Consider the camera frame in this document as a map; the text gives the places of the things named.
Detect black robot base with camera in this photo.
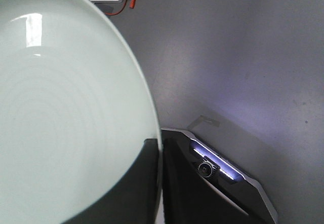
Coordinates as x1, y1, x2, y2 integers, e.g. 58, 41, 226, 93
161, 128, 278, 223

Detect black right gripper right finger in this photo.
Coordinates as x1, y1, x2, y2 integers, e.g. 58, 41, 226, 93
163, 139, 250, 223

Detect pale green round plate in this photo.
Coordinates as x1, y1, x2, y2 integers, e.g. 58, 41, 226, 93
1, 0, 161, 223

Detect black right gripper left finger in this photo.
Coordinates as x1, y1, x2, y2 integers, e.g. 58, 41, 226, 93
65, 138, 160, 223

